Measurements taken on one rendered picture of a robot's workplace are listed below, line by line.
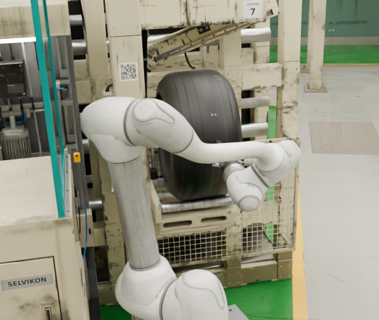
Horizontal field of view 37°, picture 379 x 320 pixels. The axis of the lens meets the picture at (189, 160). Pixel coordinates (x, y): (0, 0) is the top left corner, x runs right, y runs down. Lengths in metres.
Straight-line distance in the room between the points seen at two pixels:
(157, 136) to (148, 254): 0.45
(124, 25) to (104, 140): 0.82
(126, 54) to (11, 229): 0.96
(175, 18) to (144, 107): 1.19
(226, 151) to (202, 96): 0.63
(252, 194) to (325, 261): 2.04
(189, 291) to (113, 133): 0.53
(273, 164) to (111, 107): 0.61
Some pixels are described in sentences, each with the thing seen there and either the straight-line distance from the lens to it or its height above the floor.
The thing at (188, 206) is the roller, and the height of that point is 0.91.
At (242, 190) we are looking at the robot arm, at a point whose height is 1.21.
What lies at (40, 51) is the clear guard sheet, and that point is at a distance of 1.55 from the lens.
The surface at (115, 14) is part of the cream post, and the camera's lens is 2.34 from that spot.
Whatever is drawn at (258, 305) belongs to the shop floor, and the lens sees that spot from 3.46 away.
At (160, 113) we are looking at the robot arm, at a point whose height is 1.59.
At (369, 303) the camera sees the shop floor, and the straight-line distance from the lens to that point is 3.57.
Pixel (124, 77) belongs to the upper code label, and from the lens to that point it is 2.38.
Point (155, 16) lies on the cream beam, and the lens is 2.62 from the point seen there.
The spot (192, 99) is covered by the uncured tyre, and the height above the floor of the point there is 1.40.
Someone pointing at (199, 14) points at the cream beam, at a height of 1.69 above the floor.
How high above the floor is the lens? 2.01
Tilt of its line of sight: 21 degrees down
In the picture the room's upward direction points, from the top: 2 degrees counter-clockwise
